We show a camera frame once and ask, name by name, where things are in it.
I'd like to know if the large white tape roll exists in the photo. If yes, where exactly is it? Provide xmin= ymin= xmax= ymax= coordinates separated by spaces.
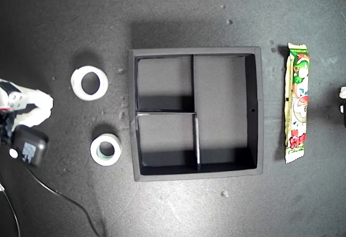
xmin=70 ymin=65 xmax=110 ymax=102

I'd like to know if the green printed snack bar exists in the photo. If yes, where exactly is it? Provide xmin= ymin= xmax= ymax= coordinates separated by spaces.
xmin=283 ymin=42 xmax=311 ymax=165

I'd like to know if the small white tape roll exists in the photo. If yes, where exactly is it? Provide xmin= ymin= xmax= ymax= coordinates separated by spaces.
xmin=90 ymin=132 xmax=123 ymax=167

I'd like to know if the black compartment tray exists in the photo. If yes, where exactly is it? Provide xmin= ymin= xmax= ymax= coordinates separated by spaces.
xmin=127 ymin=46 xmax=264 ymax=183

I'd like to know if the black camera cable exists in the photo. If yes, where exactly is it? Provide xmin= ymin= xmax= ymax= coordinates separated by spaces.
xmin=25 ymin=163 xmax=105 ymax=237

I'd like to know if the thin black cable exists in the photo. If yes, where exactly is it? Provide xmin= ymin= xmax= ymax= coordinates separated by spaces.
xmin=0 ymin=182 xmax=22 ymax=237

